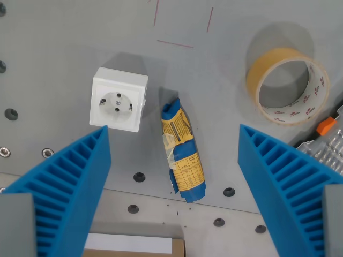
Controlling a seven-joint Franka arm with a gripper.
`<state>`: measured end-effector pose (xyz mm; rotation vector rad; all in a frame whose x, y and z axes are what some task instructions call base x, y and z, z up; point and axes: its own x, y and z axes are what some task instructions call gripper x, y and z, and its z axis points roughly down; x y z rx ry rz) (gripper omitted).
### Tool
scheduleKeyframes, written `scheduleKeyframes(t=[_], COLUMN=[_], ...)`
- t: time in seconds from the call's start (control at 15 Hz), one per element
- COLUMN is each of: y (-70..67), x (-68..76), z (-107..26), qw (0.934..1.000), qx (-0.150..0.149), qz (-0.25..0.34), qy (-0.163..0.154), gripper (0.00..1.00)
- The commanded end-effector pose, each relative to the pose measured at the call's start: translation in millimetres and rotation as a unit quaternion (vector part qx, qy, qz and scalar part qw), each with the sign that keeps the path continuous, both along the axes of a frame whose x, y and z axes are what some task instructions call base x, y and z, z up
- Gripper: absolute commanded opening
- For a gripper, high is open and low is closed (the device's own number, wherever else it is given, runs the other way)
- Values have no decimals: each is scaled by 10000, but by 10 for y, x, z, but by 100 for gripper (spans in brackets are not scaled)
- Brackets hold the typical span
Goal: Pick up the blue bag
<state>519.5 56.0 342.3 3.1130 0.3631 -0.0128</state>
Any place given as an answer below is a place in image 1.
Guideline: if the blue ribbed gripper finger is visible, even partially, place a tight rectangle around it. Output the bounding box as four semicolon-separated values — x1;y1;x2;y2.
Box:
0;125;111;257
237;124;343;257

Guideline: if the blue and yellow bag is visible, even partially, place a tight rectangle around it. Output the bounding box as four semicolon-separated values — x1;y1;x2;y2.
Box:
160;97;207;204

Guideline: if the clear plastic bit case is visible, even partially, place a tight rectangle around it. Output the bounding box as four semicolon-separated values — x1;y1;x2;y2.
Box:
294;128;343;176

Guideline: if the cardboard box with white label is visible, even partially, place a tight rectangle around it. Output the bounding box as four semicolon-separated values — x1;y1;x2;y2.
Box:
83;232;186;257

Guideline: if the yellowish adhesive tape roll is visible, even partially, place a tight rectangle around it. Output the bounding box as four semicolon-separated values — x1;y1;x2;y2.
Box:
245;47;331;126

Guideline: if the orange handled tool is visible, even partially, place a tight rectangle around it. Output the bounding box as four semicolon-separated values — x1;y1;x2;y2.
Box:
316;104;343;136

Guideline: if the white wall power socket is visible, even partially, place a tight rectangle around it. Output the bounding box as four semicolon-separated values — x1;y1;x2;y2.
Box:
88;66;150;133

